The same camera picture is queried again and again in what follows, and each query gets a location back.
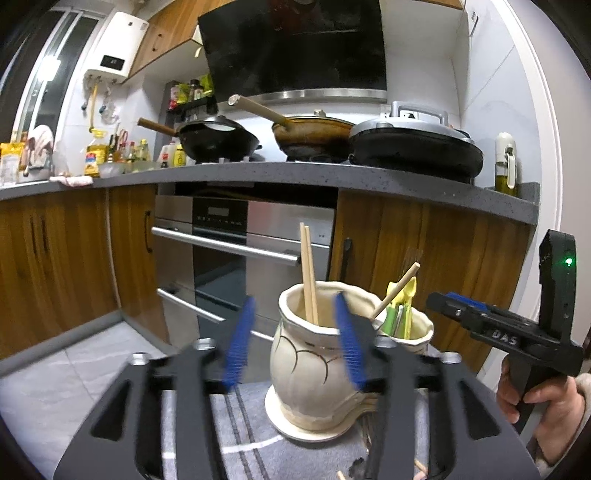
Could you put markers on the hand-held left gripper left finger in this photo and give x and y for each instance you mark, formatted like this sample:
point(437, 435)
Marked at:
point(240, 341)

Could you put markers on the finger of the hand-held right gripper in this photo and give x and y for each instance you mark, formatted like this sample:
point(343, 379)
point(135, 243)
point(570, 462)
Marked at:
point(466, 300)
point(450, 311)

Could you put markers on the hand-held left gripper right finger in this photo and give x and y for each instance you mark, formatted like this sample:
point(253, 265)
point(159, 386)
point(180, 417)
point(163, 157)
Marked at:
point(348, 341)

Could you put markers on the cream ceramic utensil holder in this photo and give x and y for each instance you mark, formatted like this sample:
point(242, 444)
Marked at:
point(304, 369)

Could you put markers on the person's right hand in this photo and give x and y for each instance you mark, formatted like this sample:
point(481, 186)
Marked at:
point(561, 406)

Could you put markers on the grey striped cloth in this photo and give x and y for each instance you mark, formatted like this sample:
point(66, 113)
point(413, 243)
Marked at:
point(251, 415)

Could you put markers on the stainless steel oven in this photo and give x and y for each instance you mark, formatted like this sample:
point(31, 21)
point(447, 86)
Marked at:
point(221, 258)

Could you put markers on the olive oil bottle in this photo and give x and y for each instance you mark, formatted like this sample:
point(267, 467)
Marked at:
point(505, 170)

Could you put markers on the black griddle with silver lid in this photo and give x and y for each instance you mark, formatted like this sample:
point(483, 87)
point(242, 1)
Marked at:
point(415, 154)

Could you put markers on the grey kitchen countertop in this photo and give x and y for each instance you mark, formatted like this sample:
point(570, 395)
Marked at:
point(323, 175)

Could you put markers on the long wooden base cabinet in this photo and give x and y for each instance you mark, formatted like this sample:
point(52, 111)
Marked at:
point(69, 258)

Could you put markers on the yellow sauce bottle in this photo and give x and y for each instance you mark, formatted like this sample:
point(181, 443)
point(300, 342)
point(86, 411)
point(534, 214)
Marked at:
point(180, 158)

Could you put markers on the white sauce bottle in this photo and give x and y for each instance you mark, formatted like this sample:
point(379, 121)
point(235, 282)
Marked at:
point(166, 157)

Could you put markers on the row of condiment bottles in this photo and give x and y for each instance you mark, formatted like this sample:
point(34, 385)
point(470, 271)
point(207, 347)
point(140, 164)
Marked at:
point(134, 152)

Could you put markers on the white rag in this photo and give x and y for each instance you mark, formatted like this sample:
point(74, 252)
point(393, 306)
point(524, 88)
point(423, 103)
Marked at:
point(74, 181)

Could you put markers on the yellow cooking oil bottle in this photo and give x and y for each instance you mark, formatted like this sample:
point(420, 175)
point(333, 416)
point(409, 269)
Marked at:
point(94, 159)

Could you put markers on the black spice shelf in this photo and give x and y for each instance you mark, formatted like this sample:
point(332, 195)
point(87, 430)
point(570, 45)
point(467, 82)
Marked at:
point(198, 106)

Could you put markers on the white hanging towel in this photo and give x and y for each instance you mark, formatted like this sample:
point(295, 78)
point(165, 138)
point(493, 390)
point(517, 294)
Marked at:
point(41, 138)

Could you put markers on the yellow food bag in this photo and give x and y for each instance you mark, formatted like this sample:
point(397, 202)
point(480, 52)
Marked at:
point(11, 159)

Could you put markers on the black range hood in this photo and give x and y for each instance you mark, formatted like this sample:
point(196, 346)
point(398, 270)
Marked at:
point(295, 46)

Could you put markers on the white water heater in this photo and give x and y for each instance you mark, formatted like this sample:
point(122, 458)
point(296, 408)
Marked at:
point(115, 46)

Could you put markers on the glass sliding door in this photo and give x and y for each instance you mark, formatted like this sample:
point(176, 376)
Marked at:
point(46, 69)

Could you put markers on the wooden wall cabinet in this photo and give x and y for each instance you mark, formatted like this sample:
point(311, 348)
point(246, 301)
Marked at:
point(161, 32)

